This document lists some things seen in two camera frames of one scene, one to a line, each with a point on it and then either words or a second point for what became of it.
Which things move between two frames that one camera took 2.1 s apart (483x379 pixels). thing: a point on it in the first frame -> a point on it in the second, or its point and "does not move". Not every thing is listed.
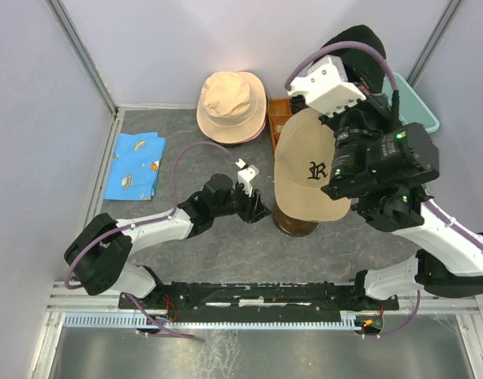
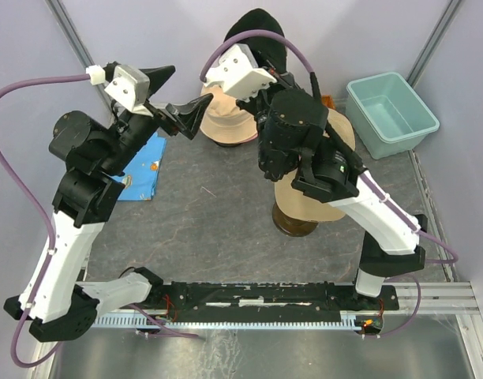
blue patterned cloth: [135, 166] does not move
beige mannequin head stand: [291, 226] does not move
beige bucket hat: [232, 106] does not move
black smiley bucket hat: [230, 145] does not move
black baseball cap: [358, 64] -> [265, 50]
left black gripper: [255, 209] -> [190, 114]
